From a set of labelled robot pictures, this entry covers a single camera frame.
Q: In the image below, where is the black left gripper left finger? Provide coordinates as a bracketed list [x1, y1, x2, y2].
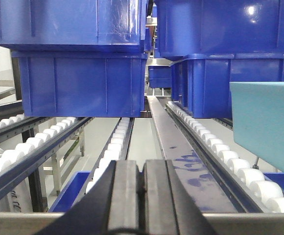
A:
[38, 161, 140, 235]

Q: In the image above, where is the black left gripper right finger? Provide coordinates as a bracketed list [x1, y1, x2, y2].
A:
[144, 160, 217, 235]

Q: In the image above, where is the light blue plastic bin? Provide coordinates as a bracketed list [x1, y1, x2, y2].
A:
[230, 82, 284, 172]

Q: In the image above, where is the dark blue bin below shelf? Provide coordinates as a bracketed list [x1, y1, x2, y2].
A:
[48, 171, 90, 212]

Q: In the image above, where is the dark blue bin lower right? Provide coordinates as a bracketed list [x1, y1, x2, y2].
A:
[171, 53, 284, 118]

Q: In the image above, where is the dark blue bin lower left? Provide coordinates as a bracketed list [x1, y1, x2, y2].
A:
[12, 51, 147, 118]

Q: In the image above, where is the distant dark blue bin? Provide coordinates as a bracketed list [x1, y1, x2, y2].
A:
[148, 66, 172, 88]

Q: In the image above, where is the dark blue bin upper left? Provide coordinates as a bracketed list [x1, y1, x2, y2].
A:
[0, 0, 147, 52]

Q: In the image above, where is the dark blue bin upper right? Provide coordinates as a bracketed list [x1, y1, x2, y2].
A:
[156, 0, 284, 61]

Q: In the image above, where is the steel divider rail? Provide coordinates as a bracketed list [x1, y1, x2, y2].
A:
[147, 96, 237, 212]

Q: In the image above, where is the white roller track rail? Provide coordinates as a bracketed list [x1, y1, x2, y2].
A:
[166, 101, 284, 213]
[0, 114, 27, 143]
[85, 117, 130, 194]
[0, 117, 93, 200]

